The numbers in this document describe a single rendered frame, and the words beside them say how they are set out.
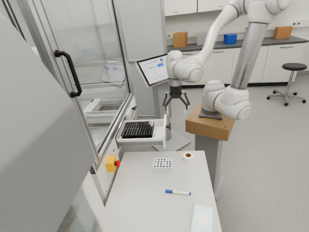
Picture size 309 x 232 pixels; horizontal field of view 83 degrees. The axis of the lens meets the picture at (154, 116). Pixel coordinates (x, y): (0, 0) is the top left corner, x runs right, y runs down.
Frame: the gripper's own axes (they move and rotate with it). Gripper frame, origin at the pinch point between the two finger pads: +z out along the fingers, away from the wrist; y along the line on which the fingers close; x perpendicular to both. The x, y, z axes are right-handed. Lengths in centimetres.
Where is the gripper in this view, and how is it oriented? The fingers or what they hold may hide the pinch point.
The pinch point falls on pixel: (176, 112)
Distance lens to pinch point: 125.4
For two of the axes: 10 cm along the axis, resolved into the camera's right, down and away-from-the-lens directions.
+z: 0.9, 8.7, 4.9
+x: -1.0, 5.0, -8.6
